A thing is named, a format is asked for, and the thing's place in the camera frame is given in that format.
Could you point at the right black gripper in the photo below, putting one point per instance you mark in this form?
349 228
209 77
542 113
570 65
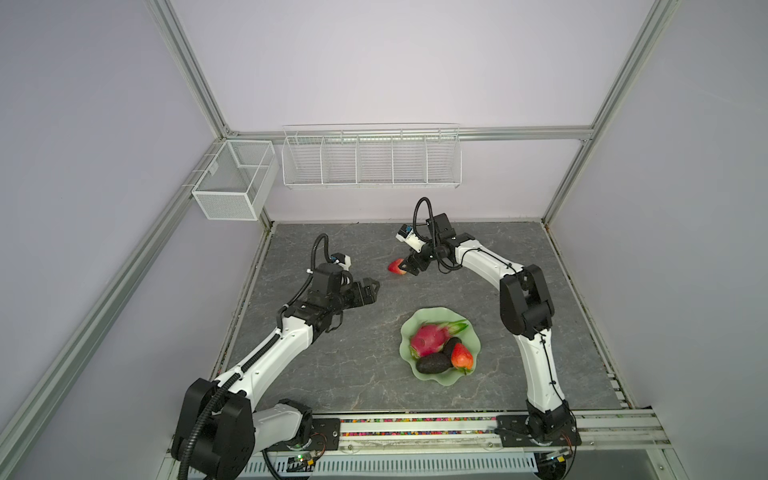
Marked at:
415 257

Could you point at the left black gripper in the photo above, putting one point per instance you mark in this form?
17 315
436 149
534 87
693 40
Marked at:
370 295

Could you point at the red strawberry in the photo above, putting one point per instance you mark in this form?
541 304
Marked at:
462 359
395 267

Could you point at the pink dragon fruit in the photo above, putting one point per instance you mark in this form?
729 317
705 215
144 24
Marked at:
430 337

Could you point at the green wavy fruit bowl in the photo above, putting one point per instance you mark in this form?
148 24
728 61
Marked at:
437 315

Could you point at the dark avocado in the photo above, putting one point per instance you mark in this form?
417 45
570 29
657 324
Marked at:
434 364
449 346

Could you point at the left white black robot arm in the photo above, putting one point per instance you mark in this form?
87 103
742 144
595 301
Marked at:
300 322

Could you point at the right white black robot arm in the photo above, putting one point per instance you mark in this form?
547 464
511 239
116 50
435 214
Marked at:
526 310

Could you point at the small white mesh basket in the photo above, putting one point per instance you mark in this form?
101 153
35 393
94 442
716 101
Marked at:
237 181

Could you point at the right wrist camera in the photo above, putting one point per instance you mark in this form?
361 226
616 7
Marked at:
407 235

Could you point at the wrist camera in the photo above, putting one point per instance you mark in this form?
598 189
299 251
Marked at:
407 235
343 260

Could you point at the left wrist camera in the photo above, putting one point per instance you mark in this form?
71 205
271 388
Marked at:
343 260

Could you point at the long white wire basket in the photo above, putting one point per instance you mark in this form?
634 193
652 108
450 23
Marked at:
376 155

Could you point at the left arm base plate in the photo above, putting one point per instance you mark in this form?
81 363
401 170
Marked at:
321 433

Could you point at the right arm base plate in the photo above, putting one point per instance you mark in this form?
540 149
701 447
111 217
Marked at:
532 431

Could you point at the aluminium front rail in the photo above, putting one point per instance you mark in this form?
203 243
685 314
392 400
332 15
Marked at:
429 432

